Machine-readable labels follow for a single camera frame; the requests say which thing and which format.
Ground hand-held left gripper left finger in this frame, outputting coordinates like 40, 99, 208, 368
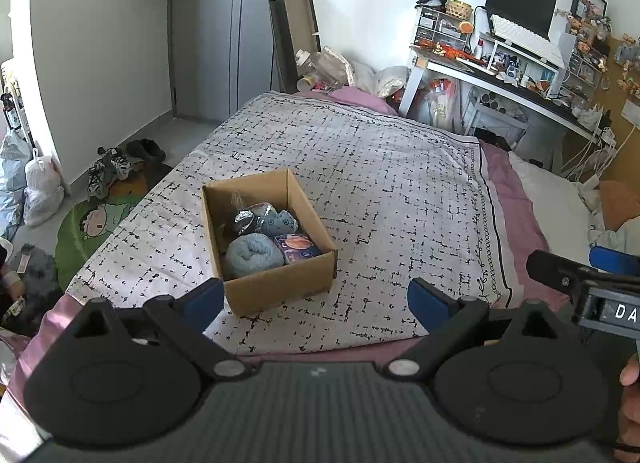
65, 278, 256, 381

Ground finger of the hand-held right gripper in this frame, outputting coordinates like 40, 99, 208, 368
589, 244, 640, 278
526, 249, 601, 303

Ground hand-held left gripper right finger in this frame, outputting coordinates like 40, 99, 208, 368
385, 277, 581, 378

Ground light blue towel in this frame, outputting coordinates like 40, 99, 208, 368
225, 234, 284, 280

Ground cardboard box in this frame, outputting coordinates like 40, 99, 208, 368
201, 169, 338, 317

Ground black plastic packet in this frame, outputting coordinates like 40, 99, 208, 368
231, 206, 262, 236

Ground purple snack packet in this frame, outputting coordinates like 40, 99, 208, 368
274, 234, 322, 266

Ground person's right hand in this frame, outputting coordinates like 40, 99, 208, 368
617, 353, 640, 463

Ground orange pillow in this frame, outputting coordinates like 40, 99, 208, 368
597, 180, 640, 233

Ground white duvet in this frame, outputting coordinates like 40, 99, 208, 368
507, 150, 640, 264

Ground printed blanket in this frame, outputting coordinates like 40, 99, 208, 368
65, 90, 516, 356

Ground green cartoon rug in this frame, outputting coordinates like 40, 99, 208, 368
54, 193, 146, 291

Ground striped cloth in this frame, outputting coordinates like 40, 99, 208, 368
87, 146, 132, 199

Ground black slippers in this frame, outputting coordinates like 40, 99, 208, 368
125, 138, 167, 163

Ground grey fluffy plush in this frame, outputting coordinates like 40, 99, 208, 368
0, 243, 63, 336

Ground cork board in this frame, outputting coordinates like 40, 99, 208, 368
565, 18, 640, 144

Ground white trash bag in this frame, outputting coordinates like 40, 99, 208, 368
24, 156, 66, 226

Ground plastic bag with red print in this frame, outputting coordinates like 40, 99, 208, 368
425, 78, 463, 131

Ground white desk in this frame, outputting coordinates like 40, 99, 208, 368
400, 43, 616, 154

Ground white crumpled plastic bag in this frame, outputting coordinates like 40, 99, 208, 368
375, 66, 411, 99

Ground grey trash bag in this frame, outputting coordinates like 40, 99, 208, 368
0, 130, 31, 224

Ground white keyboard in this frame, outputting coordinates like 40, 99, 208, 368
490, 14, 566, 61

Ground white monitor riser shelf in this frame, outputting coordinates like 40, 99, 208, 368
472, 32, 568, 94

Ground beige plastic bag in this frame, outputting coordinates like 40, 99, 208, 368
317, 46, 356, 86

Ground grey door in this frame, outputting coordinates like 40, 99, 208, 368
167, 0, 296, 121

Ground clear plastic bottle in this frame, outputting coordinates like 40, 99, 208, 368
295, 49, 321, 78

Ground black monitor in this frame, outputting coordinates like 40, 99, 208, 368
485, 0, 558, 41

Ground clear drawer organizer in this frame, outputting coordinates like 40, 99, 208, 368
414, 6, 473, 51

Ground metal storage rack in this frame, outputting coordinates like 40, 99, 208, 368
0, 58, 36, 154

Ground white cables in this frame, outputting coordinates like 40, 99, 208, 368
565, 128, 621, 189

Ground black photo frame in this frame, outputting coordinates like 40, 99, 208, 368
570, 0, 608, 19

